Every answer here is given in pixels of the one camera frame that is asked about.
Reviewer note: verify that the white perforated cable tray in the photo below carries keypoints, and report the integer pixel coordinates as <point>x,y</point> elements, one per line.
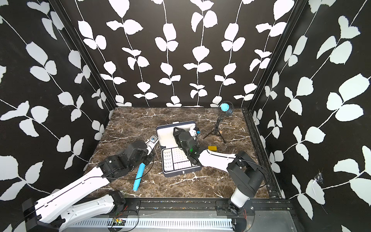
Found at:
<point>158,223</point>

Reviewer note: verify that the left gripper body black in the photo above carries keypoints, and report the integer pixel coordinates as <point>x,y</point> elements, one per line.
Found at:
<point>147,159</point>

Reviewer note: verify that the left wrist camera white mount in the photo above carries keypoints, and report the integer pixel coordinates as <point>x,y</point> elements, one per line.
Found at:
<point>151,143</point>

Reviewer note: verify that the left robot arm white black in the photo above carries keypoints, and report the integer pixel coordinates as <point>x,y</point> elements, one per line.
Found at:
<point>62,209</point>

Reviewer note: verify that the small circuit board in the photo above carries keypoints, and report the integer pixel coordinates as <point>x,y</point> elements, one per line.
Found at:
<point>118,222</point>

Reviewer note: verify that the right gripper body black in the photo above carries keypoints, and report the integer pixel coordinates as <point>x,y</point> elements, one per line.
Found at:
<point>178,140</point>

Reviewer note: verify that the cyan marker pen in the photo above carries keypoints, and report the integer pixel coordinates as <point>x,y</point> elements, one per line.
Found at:
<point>139,175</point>

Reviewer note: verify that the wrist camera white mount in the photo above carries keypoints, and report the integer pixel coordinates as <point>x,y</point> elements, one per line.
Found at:
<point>151,143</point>
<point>194,131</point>

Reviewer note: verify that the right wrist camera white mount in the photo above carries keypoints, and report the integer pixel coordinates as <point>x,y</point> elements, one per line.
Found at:
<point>194,131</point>

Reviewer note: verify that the cyan ball on tripod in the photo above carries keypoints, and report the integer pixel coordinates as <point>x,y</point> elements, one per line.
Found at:
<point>226,109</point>

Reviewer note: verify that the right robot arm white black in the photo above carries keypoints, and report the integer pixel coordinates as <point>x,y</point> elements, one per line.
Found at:
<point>246,174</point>

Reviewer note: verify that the black mini tripod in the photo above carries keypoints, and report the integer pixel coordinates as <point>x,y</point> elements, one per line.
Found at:
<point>216,131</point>

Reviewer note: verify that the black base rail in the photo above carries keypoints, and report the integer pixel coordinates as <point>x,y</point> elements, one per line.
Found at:
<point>219,205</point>

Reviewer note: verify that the yellow block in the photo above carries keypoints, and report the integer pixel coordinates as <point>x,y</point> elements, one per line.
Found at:
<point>212,148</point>

